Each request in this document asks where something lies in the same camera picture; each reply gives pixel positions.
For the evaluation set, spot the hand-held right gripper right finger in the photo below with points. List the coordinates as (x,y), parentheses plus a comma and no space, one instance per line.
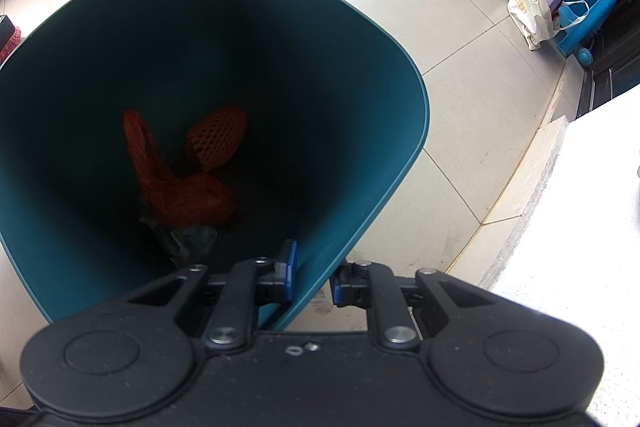
(336,293)

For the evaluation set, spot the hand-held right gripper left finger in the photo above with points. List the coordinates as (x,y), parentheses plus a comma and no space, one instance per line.
(289,272)

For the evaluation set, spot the clear plastic wrapper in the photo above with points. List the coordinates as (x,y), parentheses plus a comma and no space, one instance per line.
(185,239)

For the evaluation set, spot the red plastic bag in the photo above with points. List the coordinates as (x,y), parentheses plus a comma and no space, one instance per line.
(175,197)

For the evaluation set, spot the orange foam fruit net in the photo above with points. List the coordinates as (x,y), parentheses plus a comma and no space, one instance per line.
(217,137)

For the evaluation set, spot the teal plastic trash can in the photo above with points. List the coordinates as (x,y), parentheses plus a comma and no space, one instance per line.
(325,107)

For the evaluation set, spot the white shopping bag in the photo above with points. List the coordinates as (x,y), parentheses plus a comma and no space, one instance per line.
(530,14)

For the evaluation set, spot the small blue ball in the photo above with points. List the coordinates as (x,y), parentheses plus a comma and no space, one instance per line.
(584,57)

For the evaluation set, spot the coral fuzzy slipper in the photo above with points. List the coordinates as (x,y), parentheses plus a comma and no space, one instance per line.
(9,47)

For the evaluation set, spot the black sliding door frame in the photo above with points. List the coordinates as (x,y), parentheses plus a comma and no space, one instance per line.
(610,77)

